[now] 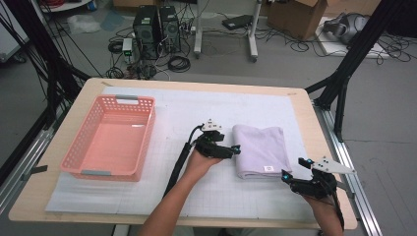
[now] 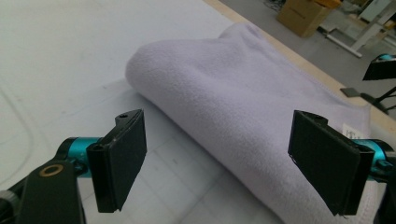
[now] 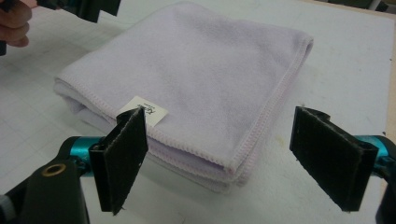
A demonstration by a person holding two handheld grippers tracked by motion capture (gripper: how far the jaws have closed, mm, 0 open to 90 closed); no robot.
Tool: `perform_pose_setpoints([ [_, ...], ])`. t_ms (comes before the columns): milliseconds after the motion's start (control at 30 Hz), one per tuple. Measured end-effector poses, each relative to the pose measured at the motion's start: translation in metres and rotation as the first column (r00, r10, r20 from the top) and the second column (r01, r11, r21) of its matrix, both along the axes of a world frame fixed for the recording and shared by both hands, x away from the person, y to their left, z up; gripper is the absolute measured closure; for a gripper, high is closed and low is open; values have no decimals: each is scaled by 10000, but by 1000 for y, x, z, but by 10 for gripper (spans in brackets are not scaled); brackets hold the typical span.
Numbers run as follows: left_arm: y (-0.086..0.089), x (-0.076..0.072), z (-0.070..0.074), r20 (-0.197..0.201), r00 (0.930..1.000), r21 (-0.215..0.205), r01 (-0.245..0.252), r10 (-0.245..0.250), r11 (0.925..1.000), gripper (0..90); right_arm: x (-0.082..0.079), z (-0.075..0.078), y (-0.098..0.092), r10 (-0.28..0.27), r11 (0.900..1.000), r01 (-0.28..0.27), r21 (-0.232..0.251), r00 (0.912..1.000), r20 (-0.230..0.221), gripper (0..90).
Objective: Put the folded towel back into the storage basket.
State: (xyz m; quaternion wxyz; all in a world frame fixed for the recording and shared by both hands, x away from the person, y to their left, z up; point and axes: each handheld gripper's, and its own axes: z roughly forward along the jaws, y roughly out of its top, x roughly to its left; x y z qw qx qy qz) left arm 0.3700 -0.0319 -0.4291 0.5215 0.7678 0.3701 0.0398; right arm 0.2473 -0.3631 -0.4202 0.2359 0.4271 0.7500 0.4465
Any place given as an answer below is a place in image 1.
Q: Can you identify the black frame with cables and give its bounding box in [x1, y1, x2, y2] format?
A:
[0, 0, 91, 129]

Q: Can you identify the black metal frame strut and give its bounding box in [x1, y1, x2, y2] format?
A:
[304, 0, 407, 143]

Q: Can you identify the white round table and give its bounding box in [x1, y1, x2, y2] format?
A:
[38, 0, 92, 14]

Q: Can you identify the large cardboard box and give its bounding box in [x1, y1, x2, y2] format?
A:
[267, 0, 328, 42]

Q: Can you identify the white metal stand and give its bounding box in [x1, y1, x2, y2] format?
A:
[193, 0, 264, 63]

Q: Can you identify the flat black device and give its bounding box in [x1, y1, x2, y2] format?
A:
[221, 14, 254, 31]

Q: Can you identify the tangle of black floor cables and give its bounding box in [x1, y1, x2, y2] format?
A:
[262, 28, 414, 67]

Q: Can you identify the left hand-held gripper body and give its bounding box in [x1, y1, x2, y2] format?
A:
[192, 118, 235, 160]

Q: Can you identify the pink plastic basket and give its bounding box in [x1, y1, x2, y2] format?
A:
[60, 93, 156, 182]

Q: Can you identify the small white power box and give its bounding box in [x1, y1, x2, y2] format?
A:
[121, 37, 134, 57]

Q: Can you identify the thick black sleeved cable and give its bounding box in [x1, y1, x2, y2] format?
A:
[162, 123, 206, 200]

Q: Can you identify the aluminium rail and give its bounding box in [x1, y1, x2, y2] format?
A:
[313, 102, 384, 236]
[0, 107, 67, 214]

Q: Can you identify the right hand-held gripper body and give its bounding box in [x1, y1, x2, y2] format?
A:
[289, 156, 357, 200]

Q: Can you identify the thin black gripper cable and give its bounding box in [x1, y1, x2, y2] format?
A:
[328, 190, 346, 231]

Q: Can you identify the grey table clamp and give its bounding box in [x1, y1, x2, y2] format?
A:
[22, 164, 49, 181]
[336, 181, 356, 200]

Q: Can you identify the white floor board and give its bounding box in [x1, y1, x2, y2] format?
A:
[316, 16, 391, 60]

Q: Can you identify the person's right hand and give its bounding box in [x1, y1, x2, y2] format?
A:
[303, 195, 339, 224]

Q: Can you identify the coiled black cable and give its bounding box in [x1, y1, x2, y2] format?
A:
[167, 55, 192, 74]

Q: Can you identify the clear plastic bag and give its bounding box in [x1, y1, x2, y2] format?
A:
[67, 13, 101, 34]

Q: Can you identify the large black computer tower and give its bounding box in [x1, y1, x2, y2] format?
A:
[132, 4, 161, 62]

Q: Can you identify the person's left hand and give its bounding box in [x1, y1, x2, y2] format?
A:
[184, 148, 224, 181]

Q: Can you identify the lilac printed garment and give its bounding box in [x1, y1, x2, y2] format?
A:
[231, 124, 293, 180]

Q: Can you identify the slim black computer tower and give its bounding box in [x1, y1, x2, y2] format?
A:
[158, 5, 182, 55]

